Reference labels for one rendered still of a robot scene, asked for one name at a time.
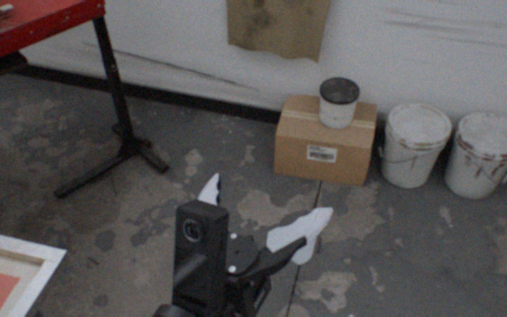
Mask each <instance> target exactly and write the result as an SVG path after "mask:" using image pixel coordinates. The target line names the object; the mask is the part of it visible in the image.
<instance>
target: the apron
mask: <svg viewBox="0 0 507 317"><path fill-rule="evenodd" d="M330 3H331V0H226V5H227V34H228V45H234V46H237V47H239V48H242V49H247V50H254V51H270V52H274V53H276V54H278V55H280V56H281V57H282V58H285V59H288V60H293V59H299V58H308V59H310V60H312V61H314V62H316V63H318V57H319V52H320V48H321V43H322V42H323V33H324V29H325V24H326V19H327V16H328V11H329V4H330Z"/></svg>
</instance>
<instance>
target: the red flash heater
mask: <svg viewBox="0 0 507 317"><path fill-rule="evenodd" d="M7 4H11V6H12V7H13V8H12V9H10V10H7V11H4V12H3V11H1V10H0V58H1V57H3V56H5V55H10V54H11V53H13V52H17V51H19V50H21V49H25V47H26V48H27V46H30V45H32V44H36V43H38V42H40V41H42V40H45V39H48V38H51V37H53V36H55V35H58V34H61V33H63V32H65V31H68V30H70V29H72V28H74V27H76V26H79V25H81V24H83V23H87V22H89V21H91V20H93V19H95V18H99V17H101V16H104V15H106V10H105V7H104V6H106V3H105V0H0V7H1V6H4V5H7Z"/></svg>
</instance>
